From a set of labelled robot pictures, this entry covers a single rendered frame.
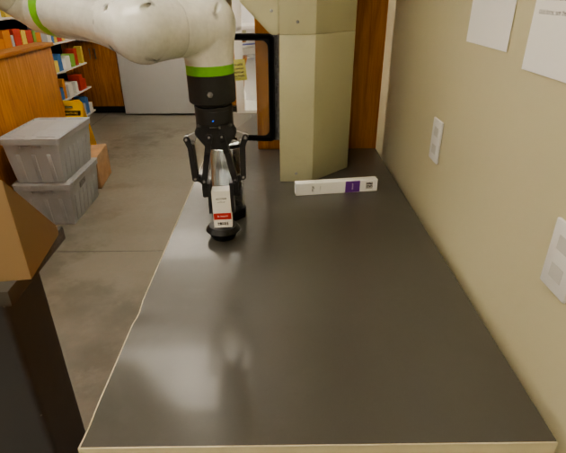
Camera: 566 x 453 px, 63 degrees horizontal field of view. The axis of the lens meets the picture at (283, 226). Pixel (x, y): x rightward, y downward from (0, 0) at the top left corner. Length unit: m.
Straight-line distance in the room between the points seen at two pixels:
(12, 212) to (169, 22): 0.55
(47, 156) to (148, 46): 2.77
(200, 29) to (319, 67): 0.71
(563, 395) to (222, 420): 0.53
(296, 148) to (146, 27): 0.86
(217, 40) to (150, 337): 0.56
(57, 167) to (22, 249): 2.41
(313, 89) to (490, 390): 1.02
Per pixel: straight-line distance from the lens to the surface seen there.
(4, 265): 1.21
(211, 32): 0.89
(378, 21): 1.90
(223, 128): 0.96
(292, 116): 1.54
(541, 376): 0.92
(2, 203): 1.14
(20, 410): 1.54
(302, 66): 1.51
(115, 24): 0.84
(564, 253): 0.81
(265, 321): 0.94
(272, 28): 1.49
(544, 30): 0.92
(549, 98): 0.88
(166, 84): 6.64
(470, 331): 0.99
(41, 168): 3.62
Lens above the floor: 1.53
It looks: 27 degrees down
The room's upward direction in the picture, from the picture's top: straight up
